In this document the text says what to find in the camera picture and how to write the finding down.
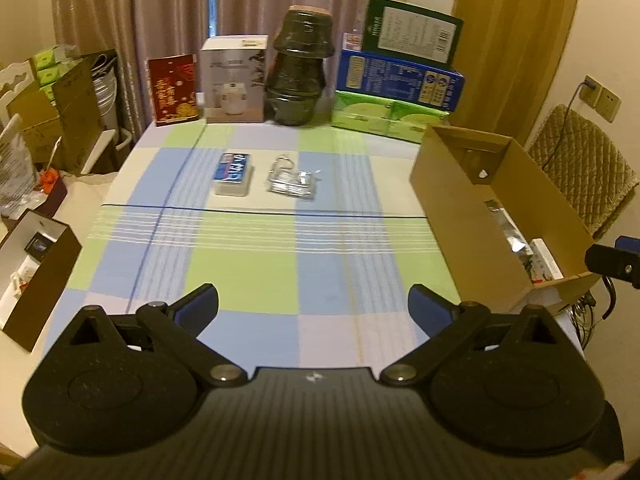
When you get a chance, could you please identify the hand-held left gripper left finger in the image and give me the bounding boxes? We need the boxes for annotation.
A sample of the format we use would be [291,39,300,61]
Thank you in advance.
[67,283,248,388]

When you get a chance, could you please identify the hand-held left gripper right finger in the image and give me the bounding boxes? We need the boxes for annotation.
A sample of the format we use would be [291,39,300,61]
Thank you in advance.
[379,284,573,387]

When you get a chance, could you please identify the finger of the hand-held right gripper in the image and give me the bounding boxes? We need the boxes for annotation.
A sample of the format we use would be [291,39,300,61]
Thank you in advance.
[584,234,640,290]

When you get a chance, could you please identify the white ointment box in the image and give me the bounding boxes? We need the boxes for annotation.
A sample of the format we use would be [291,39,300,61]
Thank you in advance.
[529,238,564,284]

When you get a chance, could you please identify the long cardboard box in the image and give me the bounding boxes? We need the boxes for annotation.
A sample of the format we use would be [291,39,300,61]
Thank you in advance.
[410,125,598,316]

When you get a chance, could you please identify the silver foil bag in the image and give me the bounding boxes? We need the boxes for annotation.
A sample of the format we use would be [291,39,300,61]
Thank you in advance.
[482,199,535,272]

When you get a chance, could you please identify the checked cloth desktop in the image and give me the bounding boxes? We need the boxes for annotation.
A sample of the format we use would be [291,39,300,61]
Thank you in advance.
[30,122,586,366]

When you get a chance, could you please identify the quilted chair cushion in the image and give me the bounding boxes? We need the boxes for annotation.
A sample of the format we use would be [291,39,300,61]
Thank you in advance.
[525,105,640,241]

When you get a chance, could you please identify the blue label plastic box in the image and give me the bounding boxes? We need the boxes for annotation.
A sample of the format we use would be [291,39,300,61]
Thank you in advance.
[212,151,257,197]

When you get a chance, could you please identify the clear plastic holder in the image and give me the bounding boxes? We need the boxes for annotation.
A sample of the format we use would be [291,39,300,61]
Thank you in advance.
[265,154,321,201]

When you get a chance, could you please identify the dark red box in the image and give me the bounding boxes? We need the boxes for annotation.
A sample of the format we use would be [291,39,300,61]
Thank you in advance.
[30,170,68,218]

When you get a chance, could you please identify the green tissue pack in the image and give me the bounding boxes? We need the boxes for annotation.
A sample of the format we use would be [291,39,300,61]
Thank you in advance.
[332,91,397,136]
[390,100,451,145]
[31,45,77,87]

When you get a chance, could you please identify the red greeting box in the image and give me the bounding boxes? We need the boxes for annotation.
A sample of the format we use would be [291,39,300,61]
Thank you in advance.
[147,54,200,127]

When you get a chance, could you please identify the white humidifier box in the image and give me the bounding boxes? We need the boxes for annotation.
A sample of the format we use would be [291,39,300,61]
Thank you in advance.
[200,35,271,124]

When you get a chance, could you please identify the white plastic bag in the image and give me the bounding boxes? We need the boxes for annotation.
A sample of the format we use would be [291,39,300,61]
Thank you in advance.
[0,114,40,218]

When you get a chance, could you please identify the silver metal bucket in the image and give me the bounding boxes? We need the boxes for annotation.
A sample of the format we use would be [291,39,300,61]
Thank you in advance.
[92,67,122,132]

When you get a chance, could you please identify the blue carton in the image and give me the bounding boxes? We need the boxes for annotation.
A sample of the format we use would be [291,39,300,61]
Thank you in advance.
[336,49,466,113]

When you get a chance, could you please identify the yellow curtain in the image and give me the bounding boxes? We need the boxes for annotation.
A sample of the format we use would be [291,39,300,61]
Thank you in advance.
[452,0,586,146]

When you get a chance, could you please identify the stacked dark pots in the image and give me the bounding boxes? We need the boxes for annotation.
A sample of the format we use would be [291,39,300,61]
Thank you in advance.
[265,5,337,127]

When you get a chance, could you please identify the dark green carton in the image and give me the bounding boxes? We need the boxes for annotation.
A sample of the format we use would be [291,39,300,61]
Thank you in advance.
[361,0,463,67]

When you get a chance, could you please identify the white chair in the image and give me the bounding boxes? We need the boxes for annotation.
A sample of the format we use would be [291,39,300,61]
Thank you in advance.
[0,59,37,111]

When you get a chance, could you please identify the grey shiny curtain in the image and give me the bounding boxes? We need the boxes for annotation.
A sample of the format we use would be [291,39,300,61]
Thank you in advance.
[50,0,381,133]

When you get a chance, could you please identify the tangled cables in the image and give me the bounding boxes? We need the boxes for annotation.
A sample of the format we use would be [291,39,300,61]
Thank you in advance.
[567,275,617,343]

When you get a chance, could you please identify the charger cable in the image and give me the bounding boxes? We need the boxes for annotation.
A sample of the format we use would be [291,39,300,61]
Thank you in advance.
[544,80,593,173]

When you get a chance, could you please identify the wall socket plate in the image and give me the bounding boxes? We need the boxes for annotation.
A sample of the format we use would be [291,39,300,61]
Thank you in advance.
[600,87,622,123]
[582,76,604,107]

